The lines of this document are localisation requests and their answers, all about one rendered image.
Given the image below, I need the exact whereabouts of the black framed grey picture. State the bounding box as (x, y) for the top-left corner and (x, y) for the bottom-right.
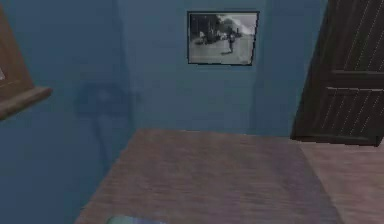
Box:
(186, 10), (261, 67)

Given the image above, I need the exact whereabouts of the pale grey-green flat object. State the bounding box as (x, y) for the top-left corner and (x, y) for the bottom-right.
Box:
(105, 215), (168, 224)

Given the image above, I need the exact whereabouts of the dark brown room door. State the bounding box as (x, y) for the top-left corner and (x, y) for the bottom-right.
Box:
(289, 0), (384, 148)

